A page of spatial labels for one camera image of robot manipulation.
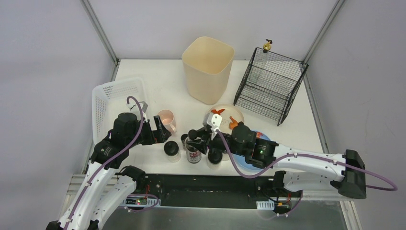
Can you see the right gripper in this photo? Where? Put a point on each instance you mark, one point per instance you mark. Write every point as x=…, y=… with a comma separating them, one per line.
x=206, y=139

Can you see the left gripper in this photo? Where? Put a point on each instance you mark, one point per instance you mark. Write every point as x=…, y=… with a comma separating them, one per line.
x=155, y=132

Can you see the soy sauce bottle red label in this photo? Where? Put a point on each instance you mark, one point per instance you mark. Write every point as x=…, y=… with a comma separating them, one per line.
x=193, y=154

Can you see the clear glass bottle gold cap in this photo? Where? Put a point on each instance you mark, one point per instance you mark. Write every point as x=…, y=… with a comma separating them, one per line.
x=262, y=57

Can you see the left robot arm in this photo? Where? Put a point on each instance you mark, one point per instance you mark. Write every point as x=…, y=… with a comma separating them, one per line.
x=90, y=209

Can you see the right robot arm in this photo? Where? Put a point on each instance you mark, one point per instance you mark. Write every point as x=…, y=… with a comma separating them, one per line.
x=295, y=170

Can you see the pink mug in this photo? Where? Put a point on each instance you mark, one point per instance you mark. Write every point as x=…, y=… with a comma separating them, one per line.
x=168, y=119

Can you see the black lid jar left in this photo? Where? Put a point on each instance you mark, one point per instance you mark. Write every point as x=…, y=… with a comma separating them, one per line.
x=172, y=151

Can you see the black lid jar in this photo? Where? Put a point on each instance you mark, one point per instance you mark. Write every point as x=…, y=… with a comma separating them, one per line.
x=172, y=151
x=214, y=158

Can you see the black lid jar middle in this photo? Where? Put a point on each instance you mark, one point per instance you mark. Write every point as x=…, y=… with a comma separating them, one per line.
x=214, y=158

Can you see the small dark spice jar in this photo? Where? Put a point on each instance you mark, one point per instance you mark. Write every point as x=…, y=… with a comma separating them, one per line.
x=183, y=141

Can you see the orange food piece top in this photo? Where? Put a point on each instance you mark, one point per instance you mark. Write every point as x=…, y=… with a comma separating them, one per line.
x=218, y=112

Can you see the orange curved food piece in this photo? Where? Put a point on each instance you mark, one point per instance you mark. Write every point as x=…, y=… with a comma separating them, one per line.
x=233, y=123

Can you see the beige plate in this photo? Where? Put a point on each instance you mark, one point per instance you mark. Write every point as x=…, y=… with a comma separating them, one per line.
x=230, y=110

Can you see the blue plate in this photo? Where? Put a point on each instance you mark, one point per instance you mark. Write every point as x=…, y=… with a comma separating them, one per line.
x=240, y=160

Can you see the white plastic basket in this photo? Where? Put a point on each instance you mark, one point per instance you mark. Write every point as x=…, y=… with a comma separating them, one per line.
x=109, y=100

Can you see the beige plastic bin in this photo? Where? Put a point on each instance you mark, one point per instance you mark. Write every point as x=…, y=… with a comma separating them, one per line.
x=207, y=64

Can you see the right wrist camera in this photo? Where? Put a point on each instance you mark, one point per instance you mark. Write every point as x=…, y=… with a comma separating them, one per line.
x=213, y=121

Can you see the black wire basket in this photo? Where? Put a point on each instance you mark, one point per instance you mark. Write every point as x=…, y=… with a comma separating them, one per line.
x=272, y=94

